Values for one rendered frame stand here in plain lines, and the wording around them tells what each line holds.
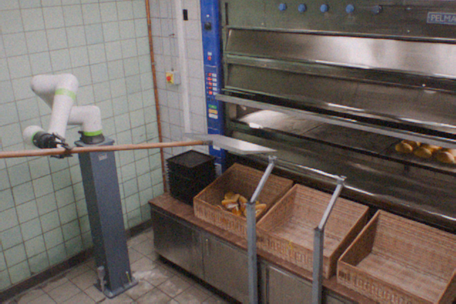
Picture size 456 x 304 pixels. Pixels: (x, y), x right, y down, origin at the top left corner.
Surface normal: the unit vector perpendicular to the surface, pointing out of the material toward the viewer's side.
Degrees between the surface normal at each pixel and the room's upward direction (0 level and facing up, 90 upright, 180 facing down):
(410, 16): 92
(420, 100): 69
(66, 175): 90
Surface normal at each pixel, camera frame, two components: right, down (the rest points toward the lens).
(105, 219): 0.71, 0.21
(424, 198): -0.65, -0.07
